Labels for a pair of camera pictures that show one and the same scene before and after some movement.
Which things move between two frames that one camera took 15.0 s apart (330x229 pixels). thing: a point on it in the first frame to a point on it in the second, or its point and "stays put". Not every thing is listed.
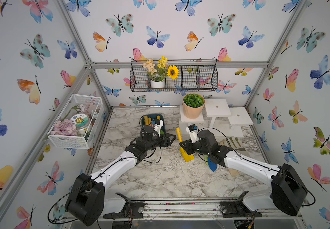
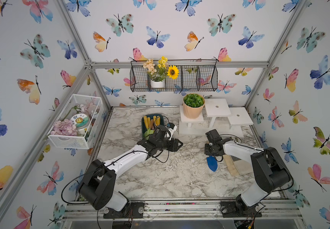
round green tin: [81, 120] stays put
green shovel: [146, 120] stays put
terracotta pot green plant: [193, 104] stays put
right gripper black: [188, 146] to [206, 150]
